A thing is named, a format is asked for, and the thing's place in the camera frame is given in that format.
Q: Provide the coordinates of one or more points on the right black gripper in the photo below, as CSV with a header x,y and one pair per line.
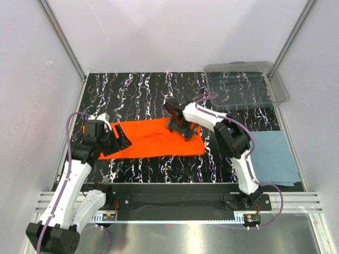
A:
x,y
187,132

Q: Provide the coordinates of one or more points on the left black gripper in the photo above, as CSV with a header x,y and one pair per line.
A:
x,y
124,142

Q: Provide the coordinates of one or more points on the orange t shirt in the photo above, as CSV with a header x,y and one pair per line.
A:
x,y
151,138

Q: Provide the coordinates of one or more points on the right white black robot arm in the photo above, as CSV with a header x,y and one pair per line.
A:
x,y
233,140

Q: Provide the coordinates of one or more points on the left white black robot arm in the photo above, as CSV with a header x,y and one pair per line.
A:
x,y
60,226

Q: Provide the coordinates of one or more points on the clear plastic bin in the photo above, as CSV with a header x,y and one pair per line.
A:
x,y
244,85

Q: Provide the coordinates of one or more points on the folded light blue t shirt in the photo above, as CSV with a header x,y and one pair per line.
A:
x,y
272,160

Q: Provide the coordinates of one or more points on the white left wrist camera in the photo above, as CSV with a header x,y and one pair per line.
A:
x,y
104,117

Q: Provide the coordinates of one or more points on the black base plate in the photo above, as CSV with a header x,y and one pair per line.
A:
x,y
174,197

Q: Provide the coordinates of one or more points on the white toothed cable duct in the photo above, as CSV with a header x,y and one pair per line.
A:
x,y
230,218

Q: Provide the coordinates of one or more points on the aluminium frame rail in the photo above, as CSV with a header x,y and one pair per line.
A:
x,y
293,202

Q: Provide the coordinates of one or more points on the left aluminium corner post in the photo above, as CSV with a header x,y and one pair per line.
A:
x,y
52,19

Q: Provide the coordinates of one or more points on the aluminium corner post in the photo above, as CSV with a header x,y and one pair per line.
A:
x,y
52,19
306,11

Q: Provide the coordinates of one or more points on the right aluminium corner post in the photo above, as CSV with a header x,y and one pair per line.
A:
x,y
306,11

